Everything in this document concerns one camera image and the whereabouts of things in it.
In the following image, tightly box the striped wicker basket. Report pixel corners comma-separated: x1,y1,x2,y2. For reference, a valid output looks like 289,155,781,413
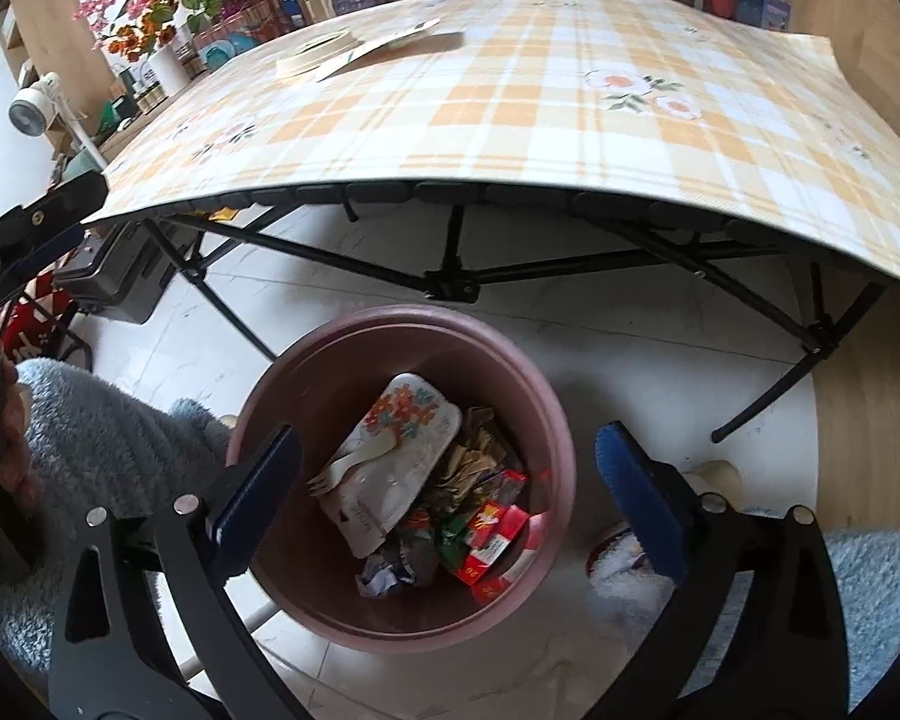
193,0,294,71

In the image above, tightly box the maroon plastic trash bin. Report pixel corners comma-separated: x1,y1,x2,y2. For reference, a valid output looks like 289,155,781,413
227,305,577,655

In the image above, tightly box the cream plastic fork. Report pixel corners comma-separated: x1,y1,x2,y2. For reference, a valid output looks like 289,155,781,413
307,431,398,497

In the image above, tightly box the white desk fan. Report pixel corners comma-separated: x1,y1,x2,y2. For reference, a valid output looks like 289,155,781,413
7,71,109,169

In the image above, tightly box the black folding table frame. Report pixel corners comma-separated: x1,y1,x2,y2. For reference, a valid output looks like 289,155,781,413
142,203,888,444

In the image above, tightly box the brown gold wrapper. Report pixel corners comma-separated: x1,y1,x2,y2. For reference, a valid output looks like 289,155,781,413
427,406,523,520

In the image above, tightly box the black storage case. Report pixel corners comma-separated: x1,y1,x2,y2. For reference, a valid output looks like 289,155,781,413
52,223,176,325

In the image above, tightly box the white printed leaflet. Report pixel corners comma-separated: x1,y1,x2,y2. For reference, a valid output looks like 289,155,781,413
274,18,442,83

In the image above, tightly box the yellow plaid floral tablecloth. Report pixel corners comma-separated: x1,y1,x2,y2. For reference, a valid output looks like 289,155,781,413
103,0,900,281

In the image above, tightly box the white slim flower vase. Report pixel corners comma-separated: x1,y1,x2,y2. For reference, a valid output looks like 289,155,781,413
149,44,191,98

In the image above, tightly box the white floral pouch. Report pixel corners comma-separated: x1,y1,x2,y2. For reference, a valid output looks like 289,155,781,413
313,372,461,559

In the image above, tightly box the red white cigarette pack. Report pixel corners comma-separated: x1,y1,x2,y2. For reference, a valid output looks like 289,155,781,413
455,500,530,587

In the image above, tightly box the white plastic wrapper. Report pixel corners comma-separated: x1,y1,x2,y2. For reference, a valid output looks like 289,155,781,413
356,539,440,600

